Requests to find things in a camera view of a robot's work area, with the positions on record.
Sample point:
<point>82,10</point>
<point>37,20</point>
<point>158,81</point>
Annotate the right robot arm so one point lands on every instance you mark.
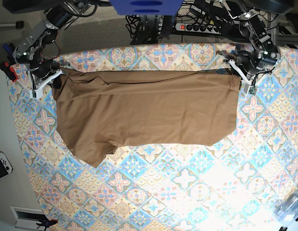
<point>46,32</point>

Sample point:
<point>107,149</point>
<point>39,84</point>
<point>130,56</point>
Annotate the black clamp at bottom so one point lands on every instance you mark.
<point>46,223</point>

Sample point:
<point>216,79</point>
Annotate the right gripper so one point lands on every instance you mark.
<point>43,74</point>

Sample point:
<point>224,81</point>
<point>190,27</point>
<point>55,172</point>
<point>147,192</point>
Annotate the red and black clamp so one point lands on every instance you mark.
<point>9,71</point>

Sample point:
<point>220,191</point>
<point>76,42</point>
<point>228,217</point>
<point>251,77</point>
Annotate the clear plastic box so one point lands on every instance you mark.
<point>287,212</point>

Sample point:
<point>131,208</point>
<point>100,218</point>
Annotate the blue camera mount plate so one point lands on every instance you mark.
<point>146,7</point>

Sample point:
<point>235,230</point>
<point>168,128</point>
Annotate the brown t-shirt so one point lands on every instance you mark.
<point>98,112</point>

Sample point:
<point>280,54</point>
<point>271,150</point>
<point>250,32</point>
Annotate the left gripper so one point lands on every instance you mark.
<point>250,65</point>

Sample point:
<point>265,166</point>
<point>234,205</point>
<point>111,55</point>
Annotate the game console with white controller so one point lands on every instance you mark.
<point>5,166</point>

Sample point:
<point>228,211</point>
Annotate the white power strip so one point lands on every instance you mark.
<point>203,28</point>

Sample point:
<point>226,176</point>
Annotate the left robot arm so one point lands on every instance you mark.
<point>254,30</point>

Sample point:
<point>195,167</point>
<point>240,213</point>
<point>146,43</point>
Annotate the white floor vent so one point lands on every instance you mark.
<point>27,219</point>

